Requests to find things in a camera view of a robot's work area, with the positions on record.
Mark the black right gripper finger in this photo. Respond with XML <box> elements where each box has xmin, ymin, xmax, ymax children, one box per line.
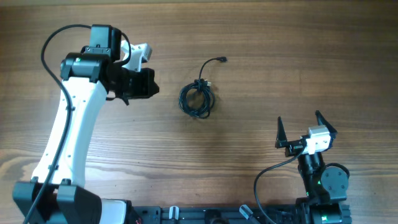
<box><xmin>275</xmin><ymin>116</ymin><xmax>288</xmax><ymax>148</ymax></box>
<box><xmin>315</xmin><ymin>110</ymin><xmax>338</xmax><ymax>137</ymax></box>

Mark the black USB cable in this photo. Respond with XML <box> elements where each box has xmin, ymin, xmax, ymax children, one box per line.
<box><xmin>178</xmin><ymin>56</ymin><xmax>228</xmax><ymax>119</ymax></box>

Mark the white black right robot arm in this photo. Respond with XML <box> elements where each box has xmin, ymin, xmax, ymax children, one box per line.
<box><xmin>275</xmin><ymin>110</ymin><xmax>352</xmax><ymax>224</ymax></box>

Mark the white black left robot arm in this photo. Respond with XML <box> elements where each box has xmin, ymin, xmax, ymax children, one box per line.
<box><xmin>12</xmin><ymin>25</ymin><xmax>159</xmax><ymax>223</ymax></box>

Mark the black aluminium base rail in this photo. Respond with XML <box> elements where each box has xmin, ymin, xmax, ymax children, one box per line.
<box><xmin>126</xmin><ymin>203</ymin><xmax>353</xmax><ymax>224</ymax></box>

